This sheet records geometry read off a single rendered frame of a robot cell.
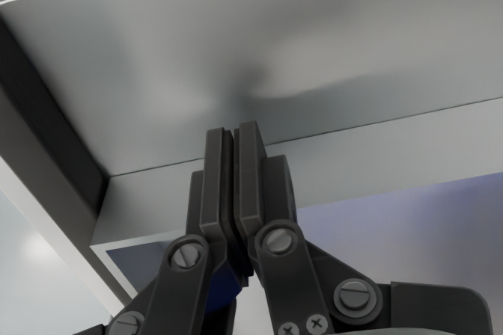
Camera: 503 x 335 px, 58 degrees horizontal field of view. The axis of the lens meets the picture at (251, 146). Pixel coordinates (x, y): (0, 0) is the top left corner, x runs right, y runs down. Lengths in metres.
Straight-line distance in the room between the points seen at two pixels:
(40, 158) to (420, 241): 0.17
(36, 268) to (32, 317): 0.38
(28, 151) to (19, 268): 1.83
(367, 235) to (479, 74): 0.09
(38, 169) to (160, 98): 0.05
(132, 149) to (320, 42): 0.08
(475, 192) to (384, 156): 0.07
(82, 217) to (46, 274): 1.81
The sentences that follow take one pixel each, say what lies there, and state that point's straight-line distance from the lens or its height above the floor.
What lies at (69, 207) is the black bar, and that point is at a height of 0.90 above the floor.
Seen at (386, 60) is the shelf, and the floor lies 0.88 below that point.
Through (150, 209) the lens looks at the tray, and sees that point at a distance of 0.18.
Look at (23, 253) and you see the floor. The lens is 1.91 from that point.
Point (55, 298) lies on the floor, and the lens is 2.13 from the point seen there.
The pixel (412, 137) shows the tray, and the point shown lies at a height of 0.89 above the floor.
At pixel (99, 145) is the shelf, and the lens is 0.19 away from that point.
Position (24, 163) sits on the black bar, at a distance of 0.17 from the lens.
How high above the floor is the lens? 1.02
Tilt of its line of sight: 49 degrees down
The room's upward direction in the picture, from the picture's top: 178 degrees clockwise
